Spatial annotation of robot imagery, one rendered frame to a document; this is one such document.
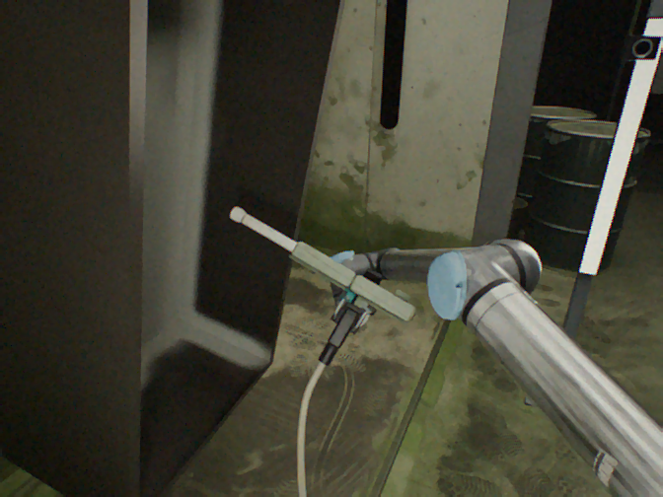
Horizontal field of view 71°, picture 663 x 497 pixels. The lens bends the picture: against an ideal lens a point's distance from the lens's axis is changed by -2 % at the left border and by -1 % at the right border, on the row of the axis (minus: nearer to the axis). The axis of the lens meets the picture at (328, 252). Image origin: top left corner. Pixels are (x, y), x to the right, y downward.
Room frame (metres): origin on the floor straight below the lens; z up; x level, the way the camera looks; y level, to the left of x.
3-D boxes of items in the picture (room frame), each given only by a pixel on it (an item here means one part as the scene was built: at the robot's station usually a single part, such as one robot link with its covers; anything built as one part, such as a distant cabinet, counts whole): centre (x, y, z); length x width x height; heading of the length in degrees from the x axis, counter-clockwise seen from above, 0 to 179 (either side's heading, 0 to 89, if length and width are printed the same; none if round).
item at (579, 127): (2.92, -1.63, 0.86); 0.54 x 0.54 x 0.01
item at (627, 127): (1.51, -0.94, 1.02); 0.06 x 0.02 x 0.83; 66
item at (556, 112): (3.57, -1.65, 0.86); 0.54 x 0.54 x 0.01
